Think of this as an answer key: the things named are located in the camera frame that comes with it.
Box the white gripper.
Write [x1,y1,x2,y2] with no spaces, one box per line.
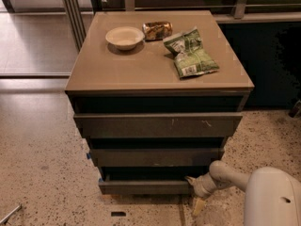
[185,173,217,217]

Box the grey bottom drawer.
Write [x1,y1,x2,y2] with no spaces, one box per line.
[99,166,209,195]

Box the grey drawer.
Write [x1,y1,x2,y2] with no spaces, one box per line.
[99,166,209,195]
[74,112,242,138]
[90,148,224,167]

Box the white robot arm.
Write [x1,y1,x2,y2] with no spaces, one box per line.
[185,160,301,226]

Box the grey top drawer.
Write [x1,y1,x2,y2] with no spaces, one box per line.
[74,112,242,138]

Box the grey middle drawer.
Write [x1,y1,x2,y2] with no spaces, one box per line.
[90,148,224,167]

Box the green chip bag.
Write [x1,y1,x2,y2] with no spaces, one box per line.
[163,27,219,79]

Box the crushed golden can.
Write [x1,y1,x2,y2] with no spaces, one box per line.
[142,21,172,40]

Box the white paper bowl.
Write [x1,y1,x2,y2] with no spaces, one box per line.
[105,26,145,51]

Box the metal rod on floor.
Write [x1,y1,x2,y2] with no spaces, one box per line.
[0,204,22,225]

